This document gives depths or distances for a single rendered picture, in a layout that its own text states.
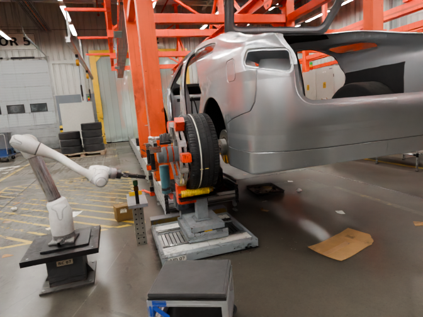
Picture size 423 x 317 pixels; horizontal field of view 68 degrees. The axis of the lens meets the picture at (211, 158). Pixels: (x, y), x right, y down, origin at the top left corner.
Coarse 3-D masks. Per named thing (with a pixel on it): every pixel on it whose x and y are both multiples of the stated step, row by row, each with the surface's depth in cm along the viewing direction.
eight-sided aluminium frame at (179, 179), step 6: (168, 132) 288; (174, 132) 256; (180, 132) 256; (180, 144) 245; (180, 150) 246; (186, 150) 247; (174, 162) 296; (180, 162) 248; (180, 168) 249; (186, 168) 249; (174, 174) 287; (180, 174) 254; (186, 174) 254; (174, 180) 285; (180, 180) 258; (186, 180) 261
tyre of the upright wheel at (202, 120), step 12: (192, 120) 255; (204, 120) 257; (192, 132) 247; (204, 132) 249; (192, 144) 243; (204, 144) 246; (216, 144) 248; (192, 156) 244; (204, 156) 246; (216, 156) 249; (192, 168) 247; (204, 168) 250; (216, 168) 252; (192, 180) 254; (204, 180) 257; (216, 180) 262
